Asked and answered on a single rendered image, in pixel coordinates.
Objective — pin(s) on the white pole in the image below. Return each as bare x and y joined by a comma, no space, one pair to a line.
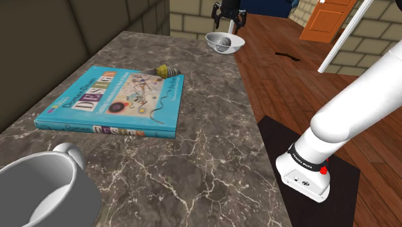
344,36

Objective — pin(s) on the grey mug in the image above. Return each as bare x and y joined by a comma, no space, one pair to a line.
78,195

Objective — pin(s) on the blue hardcover book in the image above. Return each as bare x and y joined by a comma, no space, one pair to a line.
94,94

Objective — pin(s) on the dark olive sofa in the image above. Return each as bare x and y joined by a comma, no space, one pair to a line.
47,47

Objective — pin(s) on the light bulb with yellow band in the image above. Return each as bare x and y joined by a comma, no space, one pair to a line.
165,71

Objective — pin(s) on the orange door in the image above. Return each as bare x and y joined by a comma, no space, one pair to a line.
326,19

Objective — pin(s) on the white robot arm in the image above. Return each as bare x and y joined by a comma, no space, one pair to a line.
351,107

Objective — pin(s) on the white bowl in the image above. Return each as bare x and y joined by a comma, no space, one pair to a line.
235,45

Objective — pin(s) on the blue furniture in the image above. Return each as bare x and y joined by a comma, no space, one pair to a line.
267,7

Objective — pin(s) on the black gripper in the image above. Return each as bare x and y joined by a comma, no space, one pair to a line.
230,7

